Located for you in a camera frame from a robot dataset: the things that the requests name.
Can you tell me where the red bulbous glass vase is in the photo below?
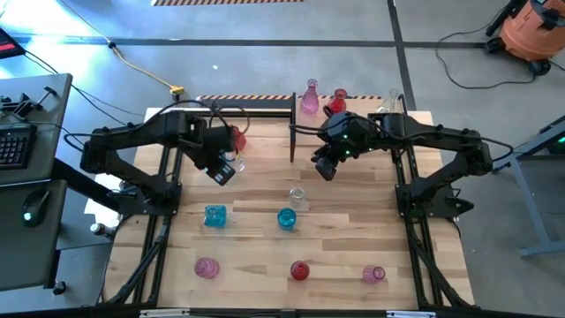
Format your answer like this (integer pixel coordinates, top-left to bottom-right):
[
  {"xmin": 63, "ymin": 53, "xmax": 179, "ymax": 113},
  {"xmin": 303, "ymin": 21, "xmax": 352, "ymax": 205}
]
[{"xmin": 325, "ymin": 87, "xmax": 349, "ymax": 117}]

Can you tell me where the black table crossbar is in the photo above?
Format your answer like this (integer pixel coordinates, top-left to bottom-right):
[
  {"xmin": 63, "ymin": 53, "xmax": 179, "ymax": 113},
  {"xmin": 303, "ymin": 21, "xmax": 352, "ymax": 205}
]
[{"xmin": 0, "ymin": 303, "xmax": 565, "ymax": 318}]

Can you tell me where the teal zigzag pattern glass vase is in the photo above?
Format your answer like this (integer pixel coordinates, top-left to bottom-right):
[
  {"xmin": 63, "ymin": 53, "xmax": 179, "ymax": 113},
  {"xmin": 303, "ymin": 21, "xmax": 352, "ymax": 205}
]
[{"xmin": 276, "ymin": 208, "xmax": 298, "ymax": 232}]

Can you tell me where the yellow extension cable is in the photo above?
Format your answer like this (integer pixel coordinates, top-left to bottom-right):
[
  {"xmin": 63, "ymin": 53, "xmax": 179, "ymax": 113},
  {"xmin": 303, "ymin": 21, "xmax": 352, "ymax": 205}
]
[{"xmin": 56, "ymin": 0, "xmax": 183, "ymax": 96}]

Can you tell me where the clear round squat glass vase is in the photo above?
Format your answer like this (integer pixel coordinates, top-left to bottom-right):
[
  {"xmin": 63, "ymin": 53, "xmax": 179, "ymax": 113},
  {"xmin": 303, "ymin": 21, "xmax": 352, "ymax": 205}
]
[{"xmin": 222, "ymin": 152, "xmax": 247, "ymax": 174}]

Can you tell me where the black vacuum power cable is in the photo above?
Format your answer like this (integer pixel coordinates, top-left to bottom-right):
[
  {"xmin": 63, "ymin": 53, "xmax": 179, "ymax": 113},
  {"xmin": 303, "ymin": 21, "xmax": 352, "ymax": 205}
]
[{"xmin": 434, "ymin": 28, "xmax": 538, "ymax": 91}]

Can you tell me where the silver black bottle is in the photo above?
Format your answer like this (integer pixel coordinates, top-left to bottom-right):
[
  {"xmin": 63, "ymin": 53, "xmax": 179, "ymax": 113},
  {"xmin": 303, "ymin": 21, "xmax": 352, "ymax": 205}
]
[{"xmin": 89, "ymin": 222, "xmax": 119, "ymax": 240}]

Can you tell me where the orange shop vacuum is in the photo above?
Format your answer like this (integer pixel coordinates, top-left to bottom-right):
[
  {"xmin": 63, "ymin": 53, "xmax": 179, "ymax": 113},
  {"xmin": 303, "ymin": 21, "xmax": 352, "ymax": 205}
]
[{"xmin": 485, "ymin": 0, "xmax": 565, "ymax": 76}]

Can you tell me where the black board with hazard stripes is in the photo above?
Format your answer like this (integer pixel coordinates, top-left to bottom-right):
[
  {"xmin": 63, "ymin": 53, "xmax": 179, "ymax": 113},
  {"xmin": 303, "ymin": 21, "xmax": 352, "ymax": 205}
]
[{"xmin": 195, "ymin": 94, "xmax": 383, "ymax": 111}]

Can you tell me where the black desk clamp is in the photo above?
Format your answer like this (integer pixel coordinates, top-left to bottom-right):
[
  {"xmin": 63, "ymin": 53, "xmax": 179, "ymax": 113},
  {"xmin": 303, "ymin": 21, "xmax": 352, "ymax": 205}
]
[{"xmin": 0, "ymin": 86, "xmax": 58, "ymax": 119}]

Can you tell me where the pink bulb shaped glass vase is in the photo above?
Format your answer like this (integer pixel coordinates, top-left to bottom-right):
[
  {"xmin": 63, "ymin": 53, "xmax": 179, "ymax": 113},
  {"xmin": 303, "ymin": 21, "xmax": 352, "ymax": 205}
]
[{"xmin": 362, "ymin": 264, "xmax": 387, "ymax": 285}]

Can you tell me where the clear square glass bottle vase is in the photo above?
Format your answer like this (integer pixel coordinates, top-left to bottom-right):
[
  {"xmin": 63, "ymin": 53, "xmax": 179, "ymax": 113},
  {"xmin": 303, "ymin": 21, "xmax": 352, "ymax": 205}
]
[{"xmin": 289, "ymin": 185, "xmax": 310, "ymax": 212}]

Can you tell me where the clear tall cone glass vase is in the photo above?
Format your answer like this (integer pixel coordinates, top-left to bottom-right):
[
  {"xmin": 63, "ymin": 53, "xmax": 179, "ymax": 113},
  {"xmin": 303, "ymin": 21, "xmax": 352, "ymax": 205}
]
[{"xmin": 375, "ymin": 87, "xmax": 403, "ymax": 114}]

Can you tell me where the wooden shelf black metal frame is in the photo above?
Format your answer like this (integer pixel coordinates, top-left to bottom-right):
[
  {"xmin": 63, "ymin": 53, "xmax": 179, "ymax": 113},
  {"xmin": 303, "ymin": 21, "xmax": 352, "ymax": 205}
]
[{"xmin": 289, "ymin": 91, "xmax": 418, "ymax": 163}]

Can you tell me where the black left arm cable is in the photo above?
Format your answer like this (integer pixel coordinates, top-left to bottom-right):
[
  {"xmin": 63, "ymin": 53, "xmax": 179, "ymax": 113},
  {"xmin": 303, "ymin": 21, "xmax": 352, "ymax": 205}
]
[{"xmin": 132, "ymin": 99, "xmax": 251, "ymax": 136}]

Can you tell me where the pink ringed round glass vase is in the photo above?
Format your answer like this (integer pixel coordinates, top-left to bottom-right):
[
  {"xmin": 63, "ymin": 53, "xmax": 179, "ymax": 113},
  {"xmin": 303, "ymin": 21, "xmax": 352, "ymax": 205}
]
[{"xmin": 193, "ymin": 257, "xmax": 221, "ymax": 280}]

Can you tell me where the black red screen device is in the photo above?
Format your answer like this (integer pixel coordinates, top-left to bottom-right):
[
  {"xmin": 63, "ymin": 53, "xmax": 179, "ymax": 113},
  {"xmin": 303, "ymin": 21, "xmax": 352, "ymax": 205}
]
[{"xmin": 0, "ymin": 27, "xmax": 26, "ymax": 60}]

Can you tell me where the grey blue desk frame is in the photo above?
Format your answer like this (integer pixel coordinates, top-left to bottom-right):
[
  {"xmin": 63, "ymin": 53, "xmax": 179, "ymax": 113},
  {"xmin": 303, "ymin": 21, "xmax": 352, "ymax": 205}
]
[{"xmin": 485, "ymin": 115, "xmax": 565, "ymax": 258}]

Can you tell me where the black device green light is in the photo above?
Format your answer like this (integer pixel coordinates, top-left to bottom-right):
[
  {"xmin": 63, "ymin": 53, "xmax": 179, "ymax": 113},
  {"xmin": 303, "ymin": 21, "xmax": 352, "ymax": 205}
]
[{"xmin": 540, "ymin": 115, "xmax": 565, "ymax": 155}]

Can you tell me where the red small bottle glass vase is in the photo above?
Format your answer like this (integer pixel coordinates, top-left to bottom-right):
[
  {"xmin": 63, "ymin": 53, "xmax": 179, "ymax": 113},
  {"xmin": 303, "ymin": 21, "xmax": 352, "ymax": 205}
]
[{"xmin": 230, "ymin": 125, "xmax": 248, "ymax": 154}]

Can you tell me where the pink tall cone glass vase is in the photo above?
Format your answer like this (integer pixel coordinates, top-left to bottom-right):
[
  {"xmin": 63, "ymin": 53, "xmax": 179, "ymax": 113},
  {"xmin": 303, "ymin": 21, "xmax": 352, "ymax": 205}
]
[{"xmin": 299, "ymin": 78, "xmax": 320, "ymax": 116}]

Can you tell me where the black computer mouse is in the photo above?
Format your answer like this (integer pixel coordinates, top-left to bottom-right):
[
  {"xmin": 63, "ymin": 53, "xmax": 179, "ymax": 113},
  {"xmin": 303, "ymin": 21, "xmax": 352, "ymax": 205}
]
[{"xmin": 20, "ymin": 188, "xmax": 51, "ymax": 229}]

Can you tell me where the dark grey side desk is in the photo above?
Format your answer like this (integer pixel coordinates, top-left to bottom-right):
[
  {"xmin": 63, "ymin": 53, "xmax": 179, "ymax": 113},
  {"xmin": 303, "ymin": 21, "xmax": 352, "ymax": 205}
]
[{"xmin": 0, "ymin": 178, "xmax": 68, "ymax": 292}]

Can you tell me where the white metal bracket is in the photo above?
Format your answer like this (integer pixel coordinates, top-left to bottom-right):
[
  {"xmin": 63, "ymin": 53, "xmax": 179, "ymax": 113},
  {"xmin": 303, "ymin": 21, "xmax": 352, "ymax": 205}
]
[
  {"xmin": 139, "ymin": 308, "xmax": 192, "ymax": 318},
  {"xmin": 386, "ymin": 310, "xmax": 437, "ymax": 318}
]

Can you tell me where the red fluted oval glass vase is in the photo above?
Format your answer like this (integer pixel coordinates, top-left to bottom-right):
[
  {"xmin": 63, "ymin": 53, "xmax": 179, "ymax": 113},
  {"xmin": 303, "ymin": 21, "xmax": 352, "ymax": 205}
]
[{"xmin": 290, "ymin": 260, "xmax": 311, "ymax": 282}]

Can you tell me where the black support beam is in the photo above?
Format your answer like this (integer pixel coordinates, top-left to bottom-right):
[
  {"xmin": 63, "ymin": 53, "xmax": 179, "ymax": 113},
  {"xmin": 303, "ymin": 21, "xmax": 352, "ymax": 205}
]
[{"xmin": 51, "ymin": 157, "xmax": 123, "ymax": 208}]

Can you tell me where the teal star pattern square vase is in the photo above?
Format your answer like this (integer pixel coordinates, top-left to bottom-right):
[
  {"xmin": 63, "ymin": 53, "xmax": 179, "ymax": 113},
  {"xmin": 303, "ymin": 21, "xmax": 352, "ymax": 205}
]
[{"xmin": 203, "ymin": 204, "xmax": 228, "ymax": 229}]

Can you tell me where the black keyboard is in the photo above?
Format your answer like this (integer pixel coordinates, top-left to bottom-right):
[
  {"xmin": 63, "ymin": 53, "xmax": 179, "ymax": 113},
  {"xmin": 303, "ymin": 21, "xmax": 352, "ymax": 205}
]
[{"xmin": 0, "ymin": 125, "xmax": 39, "ymax": 171}]

